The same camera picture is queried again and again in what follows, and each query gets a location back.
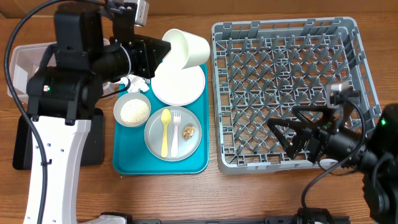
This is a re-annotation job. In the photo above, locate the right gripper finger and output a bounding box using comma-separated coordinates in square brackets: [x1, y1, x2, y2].
[267, 118, 308, 159]
[291, 105, 333, 128]

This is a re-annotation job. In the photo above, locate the cream plastic cup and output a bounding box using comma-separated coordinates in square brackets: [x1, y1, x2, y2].
[162, 29, 210, 69]

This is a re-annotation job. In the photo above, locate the white pink-rimmed plate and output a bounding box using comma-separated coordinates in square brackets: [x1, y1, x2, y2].
[151, 63, 206, 106]

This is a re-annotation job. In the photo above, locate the grey bowl of rice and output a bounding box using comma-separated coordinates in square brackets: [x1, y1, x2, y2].
[113, 93, 151, 128]

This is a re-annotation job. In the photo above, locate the yellow plastic spoon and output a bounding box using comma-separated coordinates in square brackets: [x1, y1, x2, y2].
[161, 109, 171, 158]

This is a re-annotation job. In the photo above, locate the white plastic fork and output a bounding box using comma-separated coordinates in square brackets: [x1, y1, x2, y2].
[171, 109, 181, 158]

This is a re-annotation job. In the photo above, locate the grey plate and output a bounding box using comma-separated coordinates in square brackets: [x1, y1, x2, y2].
[144, 106, 203, 162]

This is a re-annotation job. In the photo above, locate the brown food scrap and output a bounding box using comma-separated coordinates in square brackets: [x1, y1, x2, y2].
[182, 124, 196, 141]

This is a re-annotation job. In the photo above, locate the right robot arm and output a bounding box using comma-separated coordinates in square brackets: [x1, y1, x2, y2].
[267, 101, 397, 223]

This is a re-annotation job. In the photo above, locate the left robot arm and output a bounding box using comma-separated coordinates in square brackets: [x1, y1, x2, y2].
[24, 1, 170, 223]

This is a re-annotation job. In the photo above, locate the grey dishwasher rack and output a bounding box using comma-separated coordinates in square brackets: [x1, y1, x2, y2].
[211, 17, 381, 175]

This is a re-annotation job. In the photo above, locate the teal serving tray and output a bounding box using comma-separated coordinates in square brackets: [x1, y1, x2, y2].
[112, 57, 210, 175]

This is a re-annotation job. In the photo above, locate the black plastic tray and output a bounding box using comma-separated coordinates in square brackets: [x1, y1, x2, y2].
[12, 108, 104, 170]

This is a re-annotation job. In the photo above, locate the clear plastic bin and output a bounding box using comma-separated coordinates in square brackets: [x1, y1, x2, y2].
[9, 42, 52, 104]

